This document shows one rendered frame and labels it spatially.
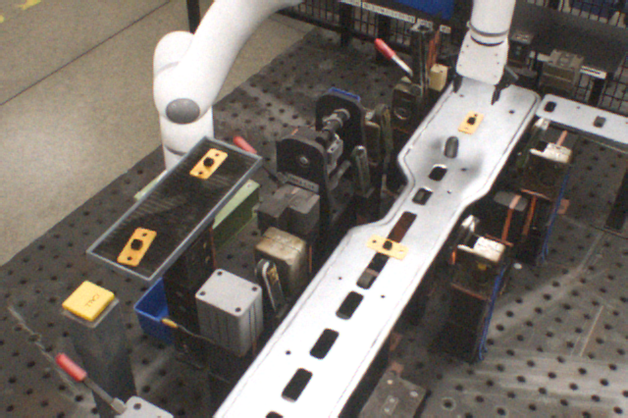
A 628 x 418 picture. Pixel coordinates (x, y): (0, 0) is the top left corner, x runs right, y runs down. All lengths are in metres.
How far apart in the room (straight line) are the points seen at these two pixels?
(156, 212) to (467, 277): 0.64
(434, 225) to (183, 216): 0.54
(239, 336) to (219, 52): 0.60
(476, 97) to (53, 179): 1.90
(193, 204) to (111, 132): 2.07
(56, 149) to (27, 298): 1.56
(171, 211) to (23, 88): 2.46
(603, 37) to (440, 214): 0.80
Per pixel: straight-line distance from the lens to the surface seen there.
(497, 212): 1.87
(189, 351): 1.85
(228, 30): 1.72
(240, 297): 1.47
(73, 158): 3.53
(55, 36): 4.27
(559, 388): 1.93
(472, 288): 1.73
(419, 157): 1.91
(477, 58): 1.89
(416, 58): 1.97
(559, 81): 2.18
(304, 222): 1.67
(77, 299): 1.45
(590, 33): 2.37
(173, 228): 1.53
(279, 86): 2.61
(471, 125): 2.02
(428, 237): 1.73
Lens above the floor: 2.25
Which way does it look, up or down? 45 degrees down
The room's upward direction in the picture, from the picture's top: 1 degrees clockwise
